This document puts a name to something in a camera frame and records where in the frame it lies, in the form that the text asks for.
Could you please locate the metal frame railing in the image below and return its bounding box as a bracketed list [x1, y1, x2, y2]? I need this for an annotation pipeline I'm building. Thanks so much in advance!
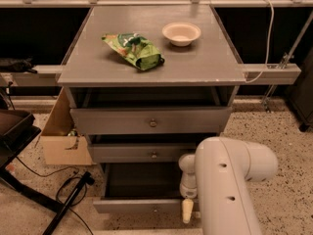
[1, 0, 299, 109]

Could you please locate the grey bottom drawer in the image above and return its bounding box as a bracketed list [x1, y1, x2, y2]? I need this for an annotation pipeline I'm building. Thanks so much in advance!
[93, 162, 201, 214]

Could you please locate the grey middle drawer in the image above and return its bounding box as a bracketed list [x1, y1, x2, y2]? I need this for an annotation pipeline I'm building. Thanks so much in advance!
[88, 143, 197, 163]

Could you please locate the black bag on rail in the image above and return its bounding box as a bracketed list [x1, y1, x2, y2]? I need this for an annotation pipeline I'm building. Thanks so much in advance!
[0, 58, 37, 73]

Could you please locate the black chair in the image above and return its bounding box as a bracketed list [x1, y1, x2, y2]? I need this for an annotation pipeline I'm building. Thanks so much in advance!
[0, 109, 94, 235]

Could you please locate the white paper bowl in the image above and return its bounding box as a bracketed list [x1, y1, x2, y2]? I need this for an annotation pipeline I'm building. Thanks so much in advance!
[162, 23, 201, 47]

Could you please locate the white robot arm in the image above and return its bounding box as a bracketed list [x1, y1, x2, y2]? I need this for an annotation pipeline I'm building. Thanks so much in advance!
[178, 137, 278, 235]

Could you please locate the grey top drawer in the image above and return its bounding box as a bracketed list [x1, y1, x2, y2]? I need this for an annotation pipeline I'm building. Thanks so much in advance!
[70, 107, 232, 135]

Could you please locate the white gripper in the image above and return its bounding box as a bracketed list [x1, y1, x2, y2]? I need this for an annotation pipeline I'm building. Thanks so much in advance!
[180, 173, 198, 224]

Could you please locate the grey drawer cabinet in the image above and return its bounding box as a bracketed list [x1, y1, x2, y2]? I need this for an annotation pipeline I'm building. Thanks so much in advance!
[59, 5, 245, 212]

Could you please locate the black cabinet at right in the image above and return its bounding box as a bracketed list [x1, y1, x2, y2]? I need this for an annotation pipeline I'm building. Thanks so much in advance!
[288, 47, 313, 132]

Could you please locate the white hanging cable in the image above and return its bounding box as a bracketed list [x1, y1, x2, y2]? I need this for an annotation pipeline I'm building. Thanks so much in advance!
[244, 0, 275, 84]

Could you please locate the green snack bag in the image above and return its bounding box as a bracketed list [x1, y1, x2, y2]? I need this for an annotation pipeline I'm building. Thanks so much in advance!
[102, 33, 164, 71]

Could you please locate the grey drawer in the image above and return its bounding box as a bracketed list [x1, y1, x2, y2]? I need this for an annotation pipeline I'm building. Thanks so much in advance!
[70, 107, 232, 135]
[88, 143, 197, 163]
[93, 162, 201, 214]

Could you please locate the black floor cable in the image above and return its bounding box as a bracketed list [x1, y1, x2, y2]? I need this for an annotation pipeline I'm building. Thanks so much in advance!
[15, 155, 95, 235]

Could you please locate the cardboard box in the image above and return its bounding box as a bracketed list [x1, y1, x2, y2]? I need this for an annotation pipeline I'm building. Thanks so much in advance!
[40, 89, 93, 165]

